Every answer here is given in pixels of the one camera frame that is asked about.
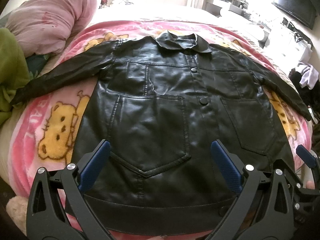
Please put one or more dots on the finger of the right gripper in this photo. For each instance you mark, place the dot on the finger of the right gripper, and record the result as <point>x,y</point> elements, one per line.
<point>310,160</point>

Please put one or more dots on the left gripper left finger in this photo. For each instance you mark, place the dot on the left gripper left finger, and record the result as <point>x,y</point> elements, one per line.
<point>46,217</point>

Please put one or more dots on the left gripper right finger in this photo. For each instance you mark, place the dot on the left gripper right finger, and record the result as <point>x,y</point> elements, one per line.
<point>262,208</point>

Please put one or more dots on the black leather jacket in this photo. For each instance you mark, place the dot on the black leather jacket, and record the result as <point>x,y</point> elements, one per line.
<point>161,102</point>

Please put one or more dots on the pink cartoon fleece blanket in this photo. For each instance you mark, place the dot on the pink cartoon fleece blanket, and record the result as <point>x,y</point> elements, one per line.
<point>47,130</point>

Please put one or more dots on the lavender white garment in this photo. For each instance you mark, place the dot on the lavender white garment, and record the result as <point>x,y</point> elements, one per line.
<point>309,75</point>

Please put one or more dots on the white dresser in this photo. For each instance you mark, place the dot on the white dresser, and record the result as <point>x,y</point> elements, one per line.
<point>286,48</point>

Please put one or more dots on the green cloth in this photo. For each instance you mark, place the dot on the green cloth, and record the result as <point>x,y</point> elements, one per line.
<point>14,73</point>

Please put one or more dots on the black flat television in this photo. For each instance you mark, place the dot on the black flat television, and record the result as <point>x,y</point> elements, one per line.
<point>301,10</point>

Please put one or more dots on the pink quilted duvet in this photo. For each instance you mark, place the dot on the pink quilted duvet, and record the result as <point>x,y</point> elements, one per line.
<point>43,26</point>

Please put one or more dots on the beige bed sheet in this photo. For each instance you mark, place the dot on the beige bed sheet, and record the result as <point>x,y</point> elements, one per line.
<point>230,21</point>

